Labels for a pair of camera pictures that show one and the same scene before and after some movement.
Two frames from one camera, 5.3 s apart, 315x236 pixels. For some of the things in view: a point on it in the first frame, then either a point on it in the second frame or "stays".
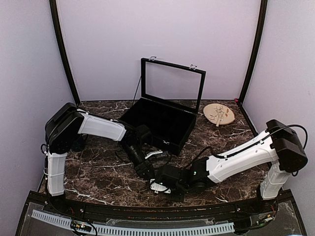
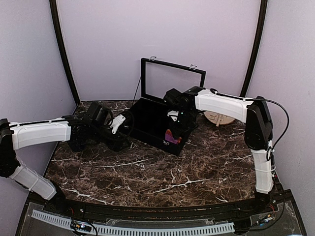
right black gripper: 177,198 to 176,131
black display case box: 170,93 stays
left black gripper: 143,167 to 116,143
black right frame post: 262,26 stays
